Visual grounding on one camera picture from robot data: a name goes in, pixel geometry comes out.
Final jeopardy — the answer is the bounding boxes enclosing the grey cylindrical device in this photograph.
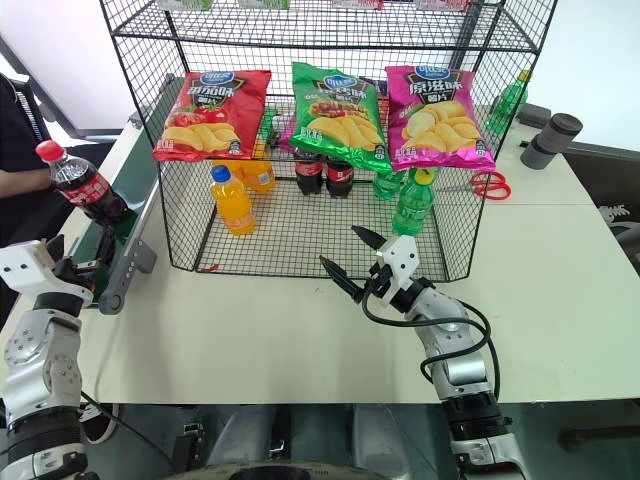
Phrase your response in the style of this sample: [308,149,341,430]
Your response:
[519,112,584,172]

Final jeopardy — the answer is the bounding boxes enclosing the black panel white print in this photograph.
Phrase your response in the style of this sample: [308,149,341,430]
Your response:
[563,140,640,277]

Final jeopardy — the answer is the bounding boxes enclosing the green white snack box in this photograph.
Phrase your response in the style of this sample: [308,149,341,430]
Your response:
[236,0,292,11]

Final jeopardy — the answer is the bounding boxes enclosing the cola bottle red label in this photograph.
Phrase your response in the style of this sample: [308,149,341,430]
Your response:
[325,156,356,200]
[293,148,327,197]

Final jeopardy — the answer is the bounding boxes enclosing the green potato chips bag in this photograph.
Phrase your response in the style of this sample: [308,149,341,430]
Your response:
[287,61,393,175]

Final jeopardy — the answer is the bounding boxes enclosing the pink snack box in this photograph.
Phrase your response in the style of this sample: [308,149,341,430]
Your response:
[331,0,386,12]

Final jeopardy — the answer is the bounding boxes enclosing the orange soda bottle blue cap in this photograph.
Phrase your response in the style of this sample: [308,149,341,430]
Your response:
[209,164,258,237]

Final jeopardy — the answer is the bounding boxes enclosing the black white shoe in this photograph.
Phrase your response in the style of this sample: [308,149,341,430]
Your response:
[78,401,121,445]

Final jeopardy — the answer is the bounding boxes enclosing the red potato chips bag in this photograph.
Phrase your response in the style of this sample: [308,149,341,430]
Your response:
[152,69,273,163]

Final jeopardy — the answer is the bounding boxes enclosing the black chair base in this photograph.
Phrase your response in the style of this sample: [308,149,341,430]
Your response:
[556,423,640,455]

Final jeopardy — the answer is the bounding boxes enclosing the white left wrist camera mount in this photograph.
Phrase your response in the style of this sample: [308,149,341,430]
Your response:
[0,238,95,308]

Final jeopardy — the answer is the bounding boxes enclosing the red handled scissors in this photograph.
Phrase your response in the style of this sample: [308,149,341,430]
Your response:
[442,170,513,202]

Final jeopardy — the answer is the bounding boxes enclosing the green belt conveyor grey frame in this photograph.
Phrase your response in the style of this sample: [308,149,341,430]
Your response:
[63,73,177,316]

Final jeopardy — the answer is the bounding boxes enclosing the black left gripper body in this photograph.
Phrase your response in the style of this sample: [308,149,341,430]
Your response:
[52,254,110,295]

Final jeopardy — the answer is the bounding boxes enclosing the cola bottle red cap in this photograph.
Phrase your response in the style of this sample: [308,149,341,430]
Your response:
[35,139,133,227]

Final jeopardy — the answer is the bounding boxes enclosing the person in black shirt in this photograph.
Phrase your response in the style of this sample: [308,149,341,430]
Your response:
[0,72,69,247]

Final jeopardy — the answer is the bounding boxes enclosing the purple snack bag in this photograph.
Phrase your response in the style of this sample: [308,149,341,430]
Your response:
[357,75,390,99]

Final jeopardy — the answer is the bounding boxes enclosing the magenta potato chips bag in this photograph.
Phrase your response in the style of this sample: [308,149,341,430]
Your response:
[384,64,498,173]

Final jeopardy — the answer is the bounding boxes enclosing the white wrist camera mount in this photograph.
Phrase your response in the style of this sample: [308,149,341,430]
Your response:
[373,235,420,307]
[0,238,95,308]

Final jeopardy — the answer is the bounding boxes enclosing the green soda bottle yellow cap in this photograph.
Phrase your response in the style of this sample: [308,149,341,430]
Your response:
[484,69,532,134]
[390,166,440,237]

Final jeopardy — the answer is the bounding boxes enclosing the black wire mesh rack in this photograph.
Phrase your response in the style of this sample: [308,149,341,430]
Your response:
[98,0,559,281]

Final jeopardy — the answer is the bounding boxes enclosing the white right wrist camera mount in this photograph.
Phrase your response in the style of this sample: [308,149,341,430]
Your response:
[373,235,420,307]

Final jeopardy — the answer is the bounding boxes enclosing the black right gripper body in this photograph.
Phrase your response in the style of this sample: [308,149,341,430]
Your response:
[360,264,397,304]

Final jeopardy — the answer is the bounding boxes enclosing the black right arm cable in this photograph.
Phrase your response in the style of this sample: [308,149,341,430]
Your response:
[360,287,502,404]

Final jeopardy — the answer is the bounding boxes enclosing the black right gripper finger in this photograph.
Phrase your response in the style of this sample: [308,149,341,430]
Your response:
[319,255,366,304]
[350,225,387,250]

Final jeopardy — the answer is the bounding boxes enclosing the red white snack box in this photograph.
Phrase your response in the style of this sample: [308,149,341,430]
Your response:
[413,0,472,14]

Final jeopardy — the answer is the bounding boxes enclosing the black floor cable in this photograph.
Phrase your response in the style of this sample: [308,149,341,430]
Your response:
[79,391,179,474]

